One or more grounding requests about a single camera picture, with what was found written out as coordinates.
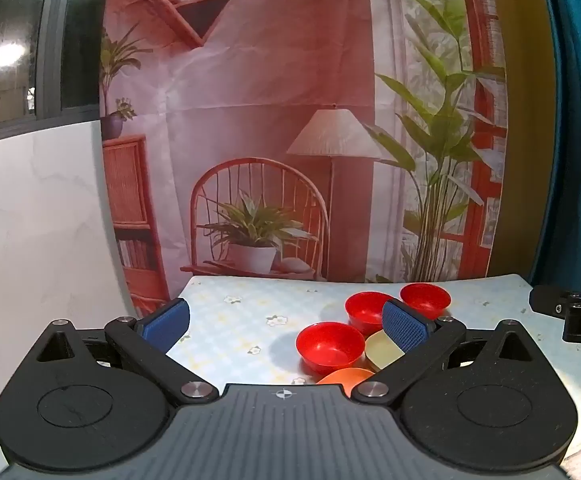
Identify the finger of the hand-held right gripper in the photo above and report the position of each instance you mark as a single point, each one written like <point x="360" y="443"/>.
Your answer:
<point x="545" y="302"/>

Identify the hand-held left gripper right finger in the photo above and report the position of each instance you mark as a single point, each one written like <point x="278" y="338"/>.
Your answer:
<point x="405" y="328"/>

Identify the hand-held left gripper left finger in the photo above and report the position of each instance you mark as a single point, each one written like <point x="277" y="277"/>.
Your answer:
<point x="171" y="318"/>

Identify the cream plastic plate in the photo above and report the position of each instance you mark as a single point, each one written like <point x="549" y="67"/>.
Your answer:
<point x="381" y="351"/>

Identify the red plastic bowl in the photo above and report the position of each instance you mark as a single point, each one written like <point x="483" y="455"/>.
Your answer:
<point x="424" y="298"/>
<point x="329" y="345"/>
<point x="365" y="310"/>

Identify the orange plastic plate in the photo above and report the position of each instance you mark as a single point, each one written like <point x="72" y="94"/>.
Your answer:
<point x="345" y="376"/>

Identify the floral checked tablecloth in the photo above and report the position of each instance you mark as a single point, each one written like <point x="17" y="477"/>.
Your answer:
<point x="250" y="320"/>

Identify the printed room scene backdrop cloth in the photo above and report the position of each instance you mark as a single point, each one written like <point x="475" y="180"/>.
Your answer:
<point x="270" y="110"/>

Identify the dark framed window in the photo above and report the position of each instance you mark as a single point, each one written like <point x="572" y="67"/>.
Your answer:
<point x="15" y="35"/>

